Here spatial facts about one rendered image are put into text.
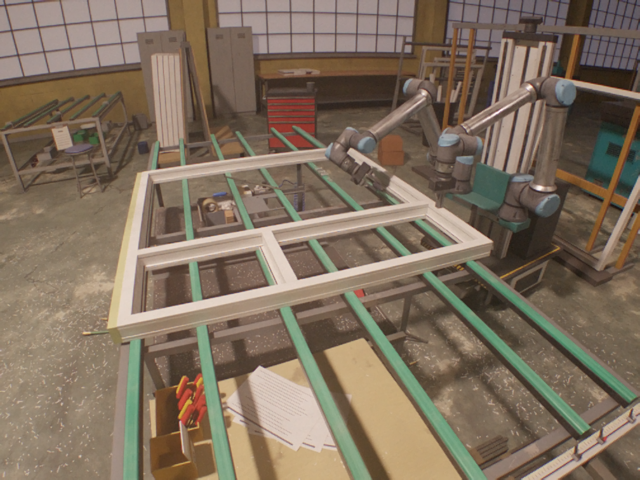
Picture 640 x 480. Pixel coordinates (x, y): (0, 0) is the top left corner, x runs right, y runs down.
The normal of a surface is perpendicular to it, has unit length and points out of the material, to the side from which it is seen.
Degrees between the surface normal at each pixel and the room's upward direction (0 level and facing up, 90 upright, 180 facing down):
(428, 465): 0
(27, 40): 90
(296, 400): 0
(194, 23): 90
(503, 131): 90
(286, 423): 0
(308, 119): 90
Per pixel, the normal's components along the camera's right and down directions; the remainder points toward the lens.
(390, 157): 0.07, 0.51
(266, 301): 0.35, 0.47
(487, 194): -0.87, 0.25
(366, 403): 0.00, -0.86
